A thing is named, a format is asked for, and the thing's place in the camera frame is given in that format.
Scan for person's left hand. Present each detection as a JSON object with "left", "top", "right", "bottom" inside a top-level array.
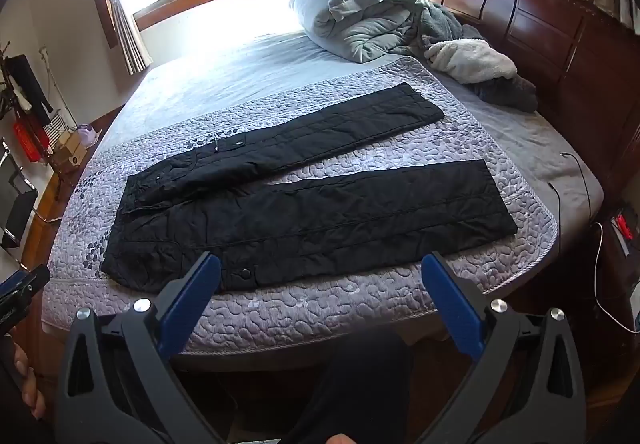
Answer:
[{"left": 12, "top": 343, "right": 49, "bottom": 421}]

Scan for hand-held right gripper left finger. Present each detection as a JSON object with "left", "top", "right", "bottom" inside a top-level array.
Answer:
[{"left": 56, "top": 251, "right": 226, "bottom": 444}]

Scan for pale purple round container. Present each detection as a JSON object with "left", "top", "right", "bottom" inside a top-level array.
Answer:
[{"left": 75, "top": 123, "right": 103, "bottom": 147}]

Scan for grey bed sheet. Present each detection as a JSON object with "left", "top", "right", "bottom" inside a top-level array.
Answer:
[{"left": 95, "top": 32, "right": 603, "bottom": 230}]

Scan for coat rack with dark clothes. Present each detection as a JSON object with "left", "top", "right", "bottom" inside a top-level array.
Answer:
[{"left": 0, "top": 42, "right": 56, "bottom": 165}]

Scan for black quilted pants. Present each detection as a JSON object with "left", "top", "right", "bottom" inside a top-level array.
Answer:
[{"left": 101, "top": 83, "right": 518, "bottom": 294}]

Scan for dark grey fleece blanket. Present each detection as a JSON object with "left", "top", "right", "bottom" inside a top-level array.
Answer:
[{"left": 415, "top": 2, "right": 538, "bottom": 114}]

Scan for cardboard box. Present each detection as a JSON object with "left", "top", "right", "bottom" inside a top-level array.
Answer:
[{"left": 52, "top": 129, "right": 88, "bottom": 170}]

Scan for white cable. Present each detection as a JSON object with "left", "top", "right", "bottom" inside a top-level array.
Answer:
[{"left": 592, "top": 221, "right": 636, "bottom": 335}]

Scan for black cable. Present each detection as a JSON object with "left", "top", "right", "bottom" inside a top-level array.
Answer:
[{"left": 547, "top": 151, "right": 593, "bottom": 255}]

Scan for power strip with red switch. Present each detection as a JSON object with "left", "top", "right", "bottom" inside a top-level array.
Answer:
[{"left": 607, "top": 209, "right": 640, "bottom": 255}]

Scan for grey folded comforter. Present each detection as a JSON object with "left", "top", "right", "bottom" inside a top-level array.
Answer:
[{"left": 290, "top": 0, "right": 436, "bottom": 62}]

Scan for wooden bed frame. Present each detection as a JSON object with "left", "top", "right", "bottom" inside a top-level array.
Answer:
[{"left": 22, "top": 0, "right": 640, "bottom": 425}]

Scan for purple quilted bedspread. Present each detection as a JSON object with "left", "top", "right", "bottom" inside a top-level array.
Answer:
[{"left": 41, "top": 55, "right": 559, "bottom": 355}]

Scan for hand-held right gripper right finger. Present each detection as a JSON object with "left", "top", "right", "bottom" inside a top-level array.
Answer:
[{"left": 415, "top": 251, "right": 587, "bottom": 444}]

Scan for black chair with chrome frame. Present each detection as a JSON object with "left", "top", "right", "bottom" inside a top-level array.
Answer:
[{"left": 0, "top": 139, "right": 63, "bottom": 255}]

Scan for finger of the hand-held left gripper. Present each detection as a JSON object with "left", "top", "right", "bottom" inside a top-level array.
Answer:
[{"left": 0, "top": 265, "right": 51, "bottom": 312}]

